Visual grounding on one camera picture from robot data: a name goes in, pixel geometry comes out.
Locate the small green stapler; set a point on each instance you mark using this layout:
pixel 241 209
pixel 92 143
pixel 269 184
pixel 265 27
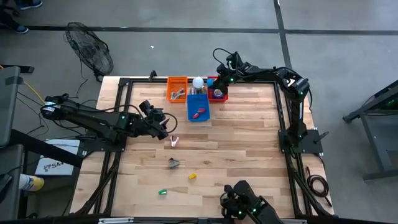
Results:
pixel 162 192

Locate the blue plastic basket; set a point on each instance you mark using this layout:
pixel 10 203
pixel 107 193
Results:
pixel 199 102

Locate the grey equipment cart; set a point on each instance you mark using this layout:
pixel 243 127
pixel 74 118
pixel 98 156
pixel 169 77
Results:
pixel 9 105

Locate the orange plastic basket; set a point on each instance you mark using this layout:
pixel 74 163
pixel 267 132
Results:
pixel 172 82

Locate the person's shoe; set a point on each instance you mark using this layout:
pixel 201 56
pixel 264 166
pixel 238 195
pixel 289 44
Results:
pixel 29 3
pixel 20 29

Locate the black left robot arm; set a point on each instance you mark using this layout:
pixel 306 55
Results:
pixel 93 119

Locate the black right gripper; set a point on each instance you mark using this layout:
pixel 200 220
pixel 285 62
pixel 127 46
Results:
pixel 225 79

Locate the white staple remover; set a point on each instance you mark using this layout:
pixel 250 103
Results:
pixel 174 96

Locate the black aluminium table frame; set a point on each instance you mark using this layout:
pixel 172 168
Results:
pixel 146 80

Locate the black jointed arm green lights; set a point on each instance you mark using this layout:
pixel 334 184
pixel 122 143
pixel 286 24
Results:
pixel 248 205

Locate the yellow and white bottle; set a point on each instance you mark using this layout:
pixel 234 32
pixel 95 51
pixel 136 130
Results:
pixel 31 183

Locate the white light bulb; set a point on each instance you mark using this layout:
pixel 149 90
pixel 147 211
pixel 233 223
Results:
pixel 198 83

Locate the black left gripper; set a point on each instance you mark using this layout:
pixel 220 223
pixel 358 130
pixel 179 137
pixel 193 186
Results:
pixel 154 119

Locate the silver metal bracket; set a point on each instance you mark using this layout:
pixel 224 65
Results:
pixel 115 220
pixel 289 221

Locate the black diagonal bar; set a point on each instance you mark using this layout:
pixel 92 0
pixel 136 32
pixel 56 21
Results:
pixel 46 149

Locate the white printed paper sign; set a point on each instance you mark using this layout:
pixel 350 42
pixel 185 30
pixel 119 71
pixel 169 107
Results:
pixel 54 166

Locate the pink staple remover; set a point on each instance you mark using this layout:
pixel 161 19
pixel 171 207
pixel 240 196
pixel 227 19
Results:
pixel 173 143

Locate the red plastic basket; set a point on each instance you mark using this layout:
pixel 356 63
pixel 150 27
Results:
pixel 222 99

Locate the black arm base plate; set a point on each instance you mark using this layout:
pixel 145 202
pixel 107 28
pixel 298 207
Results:
pixel 308 141
pixel 93 147

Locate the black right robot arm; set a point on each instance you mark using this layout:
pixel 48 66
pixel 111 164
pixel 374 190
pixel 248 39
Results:
pixel 297 105

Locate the dark metal stand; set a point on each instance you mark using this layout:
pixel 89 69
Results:
pixel 373 130

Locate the black floor fan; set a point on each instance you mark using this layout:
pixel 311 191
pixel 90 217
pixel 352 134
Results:
pixel 90 49

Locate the small yellow stapler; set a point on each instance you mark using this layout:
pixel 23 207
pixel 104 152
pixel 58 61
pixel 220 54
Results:
pixel 192 176

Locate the dark grey staple remover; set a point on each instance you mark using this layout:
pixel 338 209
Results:
pixel 173 164

